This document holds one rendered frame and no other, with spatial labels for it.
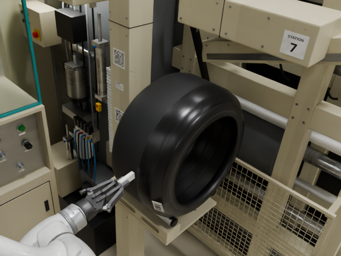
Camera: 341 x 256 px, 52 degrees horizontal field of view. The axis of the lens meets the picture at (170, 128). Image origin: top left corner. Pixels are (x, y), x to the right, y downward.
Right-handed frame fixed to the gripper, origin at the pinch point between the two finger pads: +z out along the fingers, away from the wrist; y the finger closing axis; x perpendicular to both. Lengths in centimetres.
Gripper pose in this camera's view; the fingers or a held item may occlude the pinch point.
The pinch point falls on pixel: (126, 179)
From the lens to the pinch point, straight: 131.5
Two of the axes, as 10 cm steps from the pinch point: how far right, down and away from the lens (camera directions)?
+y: -7.2, -4.3, 5.5
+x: 0.3, 7.7, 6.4
